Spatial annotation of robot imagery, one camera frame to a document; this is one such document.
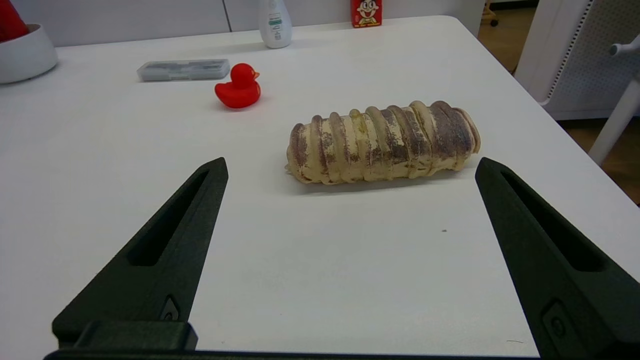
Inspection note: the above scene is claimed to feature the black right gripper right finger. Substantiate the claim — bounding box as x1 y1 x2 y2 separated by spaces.
474 157 640 360

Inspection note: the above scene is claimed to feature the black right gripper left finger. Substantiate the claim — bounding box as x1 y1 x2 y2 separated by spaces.
52 157 230 350

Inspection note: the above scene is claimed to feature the red cola can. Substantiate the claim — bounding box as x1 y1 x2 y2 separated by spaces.
0 0 30 43

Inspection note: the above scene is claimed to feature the beige round bowl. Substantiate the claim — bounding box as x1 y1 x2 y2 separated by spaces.
0 23 59 85

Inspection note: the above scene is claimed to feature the white side table leg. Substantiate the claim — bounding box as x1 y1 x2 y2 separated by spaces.
588 77 640 167

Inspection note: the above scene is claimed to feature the red rubber duck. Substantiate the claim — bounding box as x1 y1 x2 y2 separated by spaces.
214 62 262 110

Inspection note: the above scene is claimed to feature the grey clear plastic case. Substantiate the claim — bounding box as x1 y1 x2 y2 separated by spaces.
136 58 231 83

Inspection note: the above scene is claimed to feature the white perforated panel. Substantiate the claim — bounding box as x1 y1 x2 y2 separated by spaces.
514 0 640 121

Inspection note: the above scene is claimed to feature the brown striped bread loaf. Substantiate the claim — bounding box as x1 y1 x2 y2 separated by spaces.
285 100 482 185

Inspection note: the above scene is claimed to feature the white plastic bottle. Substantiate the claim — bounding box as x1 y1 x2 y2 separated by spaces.
258 0 294 50

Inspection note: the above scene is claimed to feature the red cartoon drink carton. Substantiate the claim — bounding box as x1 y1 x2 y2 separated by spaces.
350 0 384 29

